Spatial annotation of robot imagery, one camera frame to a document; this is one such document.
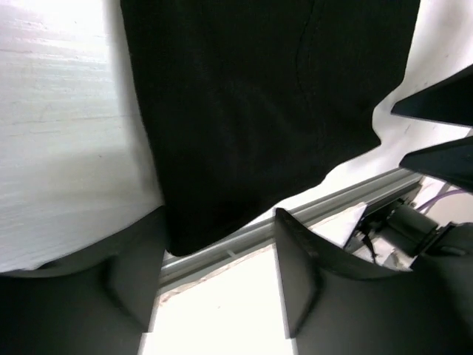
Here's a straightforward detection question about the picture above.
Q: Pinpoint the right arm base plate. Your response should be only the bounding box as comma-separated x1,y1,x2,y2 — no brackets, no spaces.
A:
344,183,423,261

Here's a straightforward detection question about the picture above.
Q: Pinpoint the black skirt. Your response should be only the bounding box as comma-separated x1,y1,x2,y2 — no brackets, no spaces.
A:
120,1,420,257

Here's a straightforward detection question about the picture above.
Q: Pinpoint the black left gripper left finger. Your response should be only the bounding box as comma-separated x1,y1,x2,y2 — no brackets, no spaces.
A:
1,209,168,355

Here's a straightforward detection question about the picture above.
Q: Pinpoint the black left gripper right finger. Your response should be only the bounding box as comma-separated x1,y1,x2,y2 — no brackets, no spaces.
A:
275,216,472,354

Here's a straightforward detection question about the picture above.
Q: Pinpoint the aluminium front rail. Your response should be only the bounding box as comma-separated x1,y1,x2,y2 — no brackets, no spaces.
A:
160,169,421,289

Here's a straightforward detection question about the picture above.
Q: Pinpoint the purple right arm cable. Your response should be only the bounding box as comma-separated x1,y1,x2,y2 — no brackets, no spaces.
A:
417,188,470,214

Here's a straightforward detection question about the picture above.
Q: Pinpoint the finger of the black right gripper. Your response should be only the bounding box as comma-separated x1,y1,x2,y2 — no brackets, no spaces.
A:
391,65,473,127
399,136,473,192

